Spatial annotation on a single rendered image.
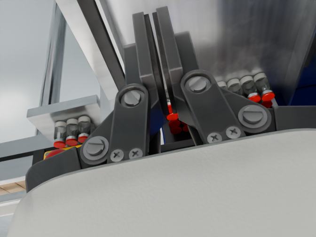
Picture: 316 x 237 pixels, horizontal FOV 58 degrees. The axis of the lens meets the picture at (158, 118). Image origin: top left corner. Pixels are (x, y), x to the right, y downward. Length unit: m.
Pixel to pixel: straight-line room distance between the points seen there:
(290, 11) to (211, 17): 0.11
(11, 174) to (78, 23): 0.37
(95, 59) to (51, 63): 0.44
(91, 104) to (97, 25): 0.18
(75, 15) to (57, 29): 0.59
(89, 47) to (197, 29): 0.15
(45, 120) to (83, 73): 1.18
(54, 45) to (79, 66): 0.77
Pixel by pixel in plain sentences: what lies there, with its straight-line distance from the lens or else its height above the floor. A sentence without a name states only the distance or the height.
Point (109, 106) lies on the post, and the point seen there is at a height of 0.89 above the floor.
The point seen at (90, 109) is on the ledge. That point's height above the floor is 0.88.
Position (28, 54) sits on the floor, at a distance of 1.66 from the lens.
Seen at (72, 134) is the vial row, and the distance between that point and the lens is 0.52.
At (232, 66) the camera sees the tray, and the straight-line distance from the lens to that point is 0.48.
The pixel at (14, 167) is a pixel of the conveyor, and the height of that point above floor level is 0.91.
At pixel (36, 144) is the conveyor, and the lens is 0.65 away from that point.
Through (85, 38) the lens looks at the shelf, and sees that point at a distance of 0.41.
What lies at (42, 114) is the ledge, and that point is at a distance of 0.54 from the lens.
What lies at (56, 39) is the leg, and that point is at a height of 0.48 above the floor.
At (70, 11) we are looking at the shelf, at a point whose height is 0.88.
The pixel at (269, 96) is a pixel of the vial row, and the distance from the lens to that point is 0.49.
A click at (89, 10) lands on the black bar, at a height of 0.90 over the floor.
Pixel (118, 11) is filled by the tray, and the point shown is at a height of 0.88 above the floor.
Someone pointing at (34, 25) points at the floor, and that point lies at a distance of 1.53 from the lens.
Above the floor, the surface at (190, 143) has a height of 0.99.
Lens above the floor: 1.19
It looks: 35 degrees down
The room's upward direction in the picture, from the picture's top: 171 degrees clockwise
